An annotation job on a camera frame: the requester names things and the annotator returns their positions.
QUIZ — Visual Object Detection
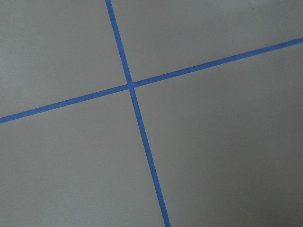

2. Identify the crossing blue tape strip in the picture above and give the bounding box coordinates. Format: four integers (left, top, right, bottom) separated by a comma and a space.
0, 38, 303, 123

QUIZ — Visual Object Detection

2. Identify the long blue tape strip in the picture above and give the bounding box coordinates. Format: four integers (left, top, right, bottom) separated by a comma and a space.
105, 0, 171, 227

